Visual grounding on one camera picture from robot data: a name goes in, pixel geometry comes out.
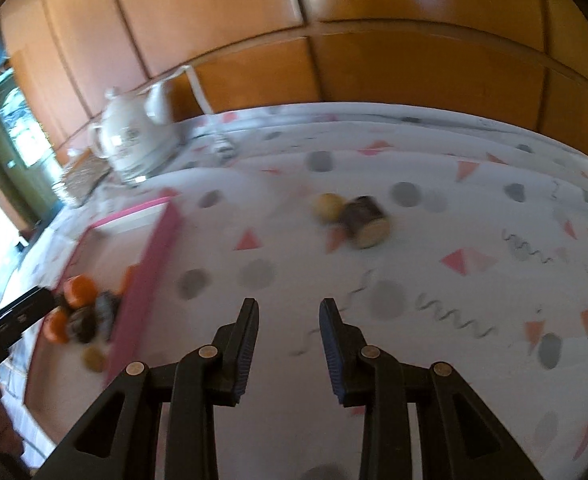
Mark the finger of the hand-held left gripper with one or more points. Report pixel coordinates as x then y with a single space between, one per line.
14 315

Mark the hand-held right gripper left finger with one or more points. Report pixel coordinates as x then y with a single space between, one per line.
244 345

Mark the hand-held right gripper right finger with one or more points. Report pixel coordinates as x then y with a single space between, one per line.
330 345

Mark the small orange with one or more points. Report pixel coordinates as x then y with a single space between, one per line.
55 328

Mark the large orange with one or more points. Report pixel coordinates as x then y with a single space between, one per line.
77 292

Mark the small brown potato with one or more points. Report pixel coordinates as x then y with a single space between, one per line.
328 206
94 358

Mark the pink shallow tray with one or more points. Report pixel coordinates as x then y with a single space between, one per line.
146 280

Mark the orange carrot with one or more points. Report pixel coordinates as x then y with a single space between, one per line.
130 277

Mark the dark cut log piece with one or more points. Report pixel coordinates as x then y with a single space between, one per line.
366 221

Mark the silver patterned tissue box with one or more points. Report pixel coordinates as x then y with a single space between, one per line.
81 180

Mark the patterned white tablecloth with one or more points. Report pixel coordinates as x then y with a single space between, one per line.
473 285

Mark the green framed window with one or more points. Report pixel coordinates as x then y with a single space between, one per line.
14 135

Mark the white ceramic electric kettle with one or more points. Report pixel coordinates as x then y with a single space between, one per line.
129 137

